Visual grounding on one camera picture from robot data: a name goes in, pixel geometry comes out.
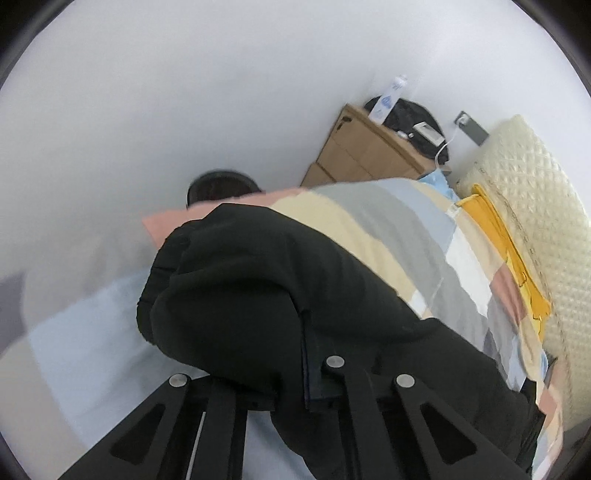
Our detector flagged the clear plastic water bottle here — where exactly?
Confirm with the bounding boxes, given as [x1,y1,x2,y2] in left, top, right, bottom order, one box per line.
[369,74,409,125]

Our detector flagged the cream quilted headboard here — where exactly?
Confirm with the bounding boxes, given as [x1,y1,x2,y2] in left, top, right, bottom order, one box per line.
[455,114,591,432]

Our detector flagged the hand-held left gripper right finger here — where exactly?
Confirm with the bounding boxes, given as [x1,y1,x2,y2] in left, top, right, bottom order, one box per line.
[321,354,533,480]

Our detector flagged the yellow cloth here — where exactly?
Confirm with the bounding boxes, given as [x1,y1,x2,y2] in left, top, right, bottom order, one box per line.
[456,184,553,334]

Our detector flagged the black jacket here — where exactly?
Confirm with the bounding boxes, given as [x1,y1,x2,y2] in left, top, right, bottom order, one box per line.
[136,202,546,480]

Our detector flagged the white cable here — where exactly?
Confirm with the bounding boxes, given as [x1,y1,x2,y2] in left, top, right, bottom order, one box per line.
[433,121,465,178]

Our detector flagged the wooden nightstand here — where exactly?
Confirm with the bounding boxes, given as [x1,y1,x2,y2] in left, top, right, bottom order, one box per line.
[300,103,432,188]

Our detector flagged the grey wall socket plate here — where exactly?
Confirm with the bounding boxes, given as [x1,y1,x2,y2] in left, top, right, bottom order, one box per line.
[455,111,490,146]

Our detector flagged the white rectangular device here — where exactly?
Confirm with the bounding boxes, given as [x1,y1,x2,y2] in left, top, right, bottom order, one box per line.
[412,121,446,146]

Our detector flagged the black bag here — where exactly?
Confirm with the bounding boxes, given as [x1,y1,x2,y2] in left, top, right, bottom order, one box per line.
[364,97,451,166]

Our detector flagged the patchwork pastel blanket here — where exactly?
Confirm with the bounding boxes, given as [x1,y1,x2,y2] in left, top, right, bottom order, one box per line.
[0,178,568,480]

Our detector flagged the black round object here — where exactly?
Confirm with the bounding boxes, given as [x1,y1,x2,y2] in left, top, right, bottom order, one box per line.
[187,170,262,208]

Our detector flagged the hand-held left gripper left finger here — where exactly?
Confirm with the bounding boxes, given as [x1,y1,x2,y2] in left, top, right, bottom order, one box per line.
[59,374,252,480]

